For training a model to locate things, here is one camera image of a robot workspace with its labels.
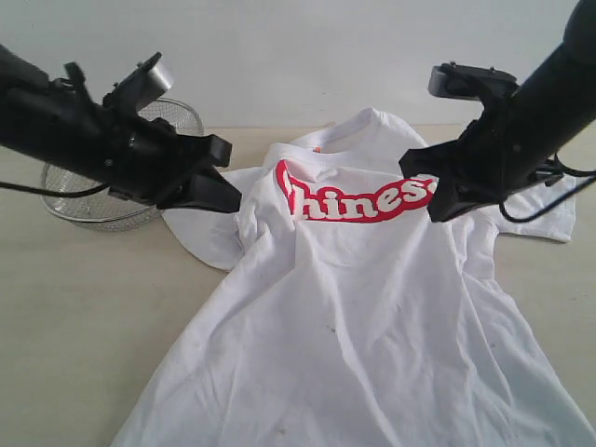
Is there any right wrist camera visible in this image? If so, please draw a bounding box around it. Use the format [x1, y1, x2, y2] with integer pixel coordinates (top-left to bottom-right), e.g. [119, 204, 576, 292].
[427, 62, 519, 109]

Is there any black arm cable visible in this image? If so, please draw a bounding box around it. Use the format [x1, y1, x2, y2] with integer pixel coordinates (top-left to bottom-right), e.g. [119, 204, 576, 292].
[0, 179, 113, 199]
[495, 157, 596, 224]

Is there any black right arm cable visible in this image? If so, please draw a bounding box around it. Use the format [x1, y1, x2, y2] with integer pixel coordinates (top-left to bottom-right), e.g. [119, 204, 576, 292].
[495, 157, 596, 224]

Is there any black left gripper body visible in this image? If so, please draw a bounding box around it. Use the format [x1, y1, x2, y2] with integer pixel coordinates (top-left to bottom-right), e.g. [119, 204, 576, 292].
[88, 106, 217, 205]

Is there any white t-shirt red print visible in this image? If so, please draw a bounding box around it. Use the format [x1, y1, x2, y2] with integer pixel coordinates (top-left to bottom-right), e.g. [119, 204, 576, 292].
[114, 108, 595, 446]

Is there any metal wire mesh basket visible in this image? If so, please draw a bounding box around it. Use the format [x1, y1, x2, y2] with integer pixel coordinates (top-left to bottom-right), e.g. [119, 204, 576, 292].
[41, 98, 204, 232]

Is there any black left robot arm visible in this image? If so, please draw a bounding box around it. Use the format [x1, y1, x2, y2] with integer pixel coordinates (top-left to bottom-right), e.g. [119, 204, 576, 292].
[1, 47, 241, 213]

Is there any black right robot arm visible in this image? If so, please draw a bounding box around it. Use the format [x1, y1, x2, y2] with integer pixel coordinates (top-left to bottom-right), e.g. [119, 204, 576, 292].
[400, 1, 595, 224]

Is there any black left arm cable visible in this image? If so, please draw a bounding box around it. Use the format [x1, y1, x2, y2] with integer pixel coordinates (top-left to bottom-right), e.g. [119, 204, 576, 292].
[0, 179, 113, 199]

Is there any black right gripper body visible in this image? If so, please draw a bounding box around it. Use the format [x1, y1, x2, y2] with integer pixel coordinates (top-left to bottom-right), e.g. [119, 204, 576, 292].
[441, 97, 559, 200]

